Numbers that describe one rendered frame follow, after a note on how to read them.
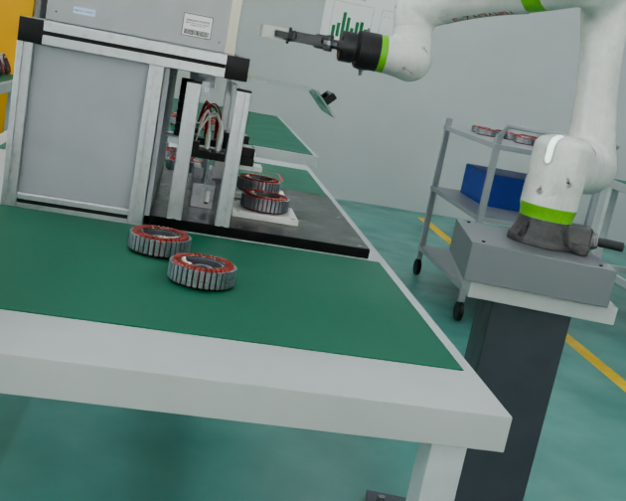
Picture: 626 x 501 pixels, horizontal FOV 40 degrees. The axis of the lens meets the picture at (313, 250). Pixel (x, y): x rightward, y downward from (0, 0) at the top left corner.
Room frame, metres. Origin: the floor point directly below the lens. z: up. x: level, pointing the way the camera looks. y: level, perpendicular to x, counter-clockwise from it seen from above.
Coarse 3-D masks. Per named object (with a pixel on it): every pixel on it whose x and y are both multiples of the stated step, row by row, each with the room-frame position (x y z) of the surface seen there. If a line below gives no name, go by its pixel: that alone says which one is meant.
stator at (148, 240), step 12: (132, 228) 1.51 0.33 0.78; (144, 228) 1.53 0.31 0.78; (156, 228) 1.54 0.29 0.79; (168, 228) 1.55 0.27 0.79; (132, 240) 1.47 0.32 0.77; (144, 240) 1.46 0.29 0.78; (156, 240) 1.46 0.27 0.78; (168, 240) 1.46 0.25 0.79; (180, 240) 1.48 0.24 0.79; (144, 252) 1.45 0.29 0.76; (156, 252) 1.45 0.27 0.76; (168, 252) 1.46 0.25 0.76; (180, 252) 1.48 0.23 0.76
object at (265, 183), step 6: (240, 174) 2.18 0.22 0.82; (246, 174) 2.19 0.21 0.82; (252, 174) 2.22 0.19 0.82; (258, 174) 2.23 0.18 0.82; (240, 180) 2.15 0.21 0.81; (246, 180) 2.14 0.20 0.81; (252, 180) 2.14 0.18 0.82; (258, 180) 2.14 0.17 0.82; (264, 180) 2.22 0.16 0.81; (270, 180) 2.20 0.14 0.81; (276, 180) 2.19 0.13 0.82; (240, 186) 2.15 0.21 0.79; (246, 186) 2.14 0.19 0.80; (252, 186) 2.13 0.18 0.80; (258, 186) 2.13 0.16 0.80; (264, 186) 2.13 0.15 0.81; (270, 186) 2.14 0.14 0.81; (276, 186) 2.16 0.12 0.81; (276, 192) 2.16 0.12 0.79
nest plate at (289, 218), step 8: (240, 208) 1.91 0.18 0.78; (288, 208) 2.03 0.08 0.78; (240, 216) 1.87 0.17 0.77; (248, 216) 1.87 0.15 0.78; (256, 216) 1.87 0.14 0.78; (264, 216) 1.87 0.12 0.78; (272, 216) 1.89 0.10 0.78; (280, 216) 1.91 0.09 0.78; (288, 216) 1.93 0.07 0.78; (288, 224) 1.88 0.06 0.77; (296, 224) 1.89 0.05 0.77
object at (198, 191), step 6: (198, 180) 1.93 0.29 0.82; (210, 180) 1.96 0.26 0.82; (192, 186) 1.92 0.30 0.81; (198, 186) 1.88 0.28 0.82; (204, 186) 1.89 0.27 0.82; (210, 186) 1.89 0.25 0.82; (192, 192) 1.88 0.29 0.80; (198, 192) 1.89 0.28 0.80; (204, 192) 1.89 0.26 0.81; (210, 192) 1.89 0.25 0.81; (192, 198) 1.88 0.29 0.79; (198, 198) 1.89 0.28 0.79; (210, 198) 1.89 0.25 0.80; (192, 204) 1.88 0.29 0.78; (198, 204) 1.89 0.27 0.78; (204, 204) 1.89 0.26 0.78; (210, 204) 1.89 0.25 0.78
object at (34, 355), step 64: (0, 192) 1.76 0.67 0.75; (0, 320) 1.02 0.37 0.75; (64, 320) 1.07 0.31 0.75; (0, 384) 0.92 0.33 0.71; (64, 384) 0.93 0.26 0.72; (128, 384) 0.95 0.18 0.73; (192, 384) 0.96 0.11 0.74; (256, 384) 0.97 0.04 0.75; (320, 384) 1.01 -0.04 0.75; (384, 384) 1.06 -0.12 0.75; (448, 384) 1.10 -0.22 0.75
